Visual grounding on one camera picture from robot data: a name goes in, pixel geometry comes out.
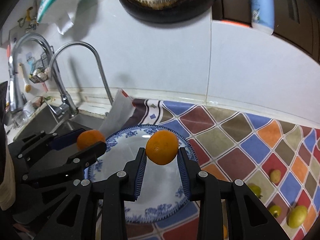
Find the large dark orange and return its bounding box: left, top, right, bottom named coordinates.
left=76, top=129, right=106, bottom=151

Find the small green tomato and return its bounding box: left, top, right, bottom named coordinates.
left=248, top=183, right=262, bottom=199
left=268, top=205, right=282, bottom=218

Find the green apple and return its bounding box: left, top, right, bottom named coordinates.
left=287, top=205, right=308, bottom=229

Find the small yellow fruit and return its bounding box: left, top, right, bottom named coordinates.
left=269, top=170, right=281, bottom=184

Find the large bright orange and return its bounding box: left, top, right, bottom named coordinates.
left=145, top=130, right=179, bottom=165

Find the small tangerine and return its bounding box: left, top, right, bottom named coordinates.
left=223, top=225, right=228, bottom=239

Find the chrome kitchen faucet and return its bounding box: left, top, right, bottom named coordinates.
left=8, top=33, right=78, bottom=116

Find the stainless steel sink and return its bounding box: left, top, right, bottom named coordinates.
left=12, top=103, right=104, bottom=141

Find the thin gooseneck water tap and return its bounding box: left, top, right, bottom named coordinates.
left=50, top=41, right=114, bottom=105

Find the blue white patterned plate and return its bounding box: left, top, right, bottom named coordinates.
left=85, top=125, right=188, bottom=224

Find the teal paper towel pack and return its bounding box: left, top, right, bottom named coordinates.
left=36, top=0, right=81, bottom=35

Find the white blue lotion bottle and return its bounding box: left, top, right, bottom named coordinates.
left=250, top=0, right=274, bottom=35

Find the black wire sponge basket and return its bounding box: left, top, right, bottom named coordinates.
left=27, top=52, right=50, bottom=83

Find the dark wooden window frame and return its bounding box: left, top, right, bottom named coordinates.
left=212, top=0, right=319, bottom=62

